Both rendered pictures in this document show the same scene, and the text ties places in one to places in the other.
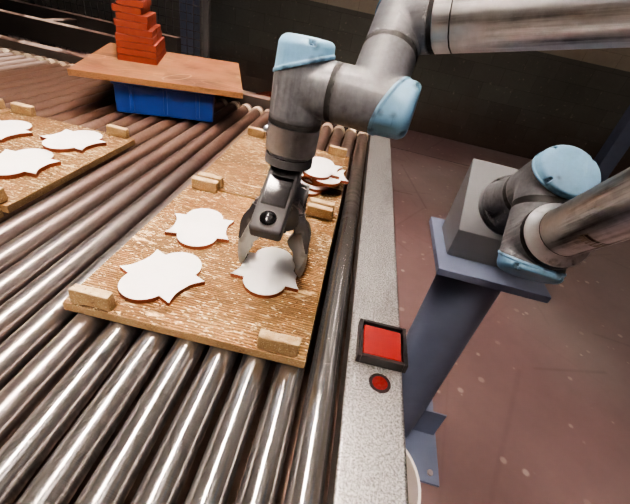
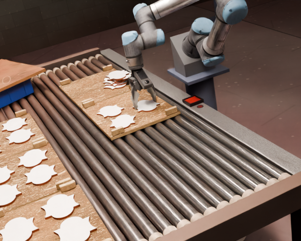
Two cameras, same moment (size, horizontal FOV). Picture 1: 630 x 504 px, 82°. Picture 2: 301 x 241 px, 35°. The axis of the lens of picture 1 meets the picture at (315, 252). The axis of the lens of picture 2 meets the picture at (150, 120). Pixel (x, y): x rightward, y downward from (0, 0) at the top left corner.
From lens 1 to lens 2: 1.78 m
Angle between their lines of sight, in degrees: 22
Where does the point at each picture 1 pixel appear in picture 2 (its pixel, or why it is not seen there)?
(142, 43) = not seen: outside the picture
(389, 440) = (211, 111)
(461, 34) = (162, 14)
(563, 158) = (199, 23)
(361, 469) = (210, 116)
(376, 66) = (150, 30)
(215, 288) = (139, 116)
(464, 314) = (207, 97)
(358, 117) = (153, 44)
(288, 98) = (134, 49)
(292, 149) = (139, 61)
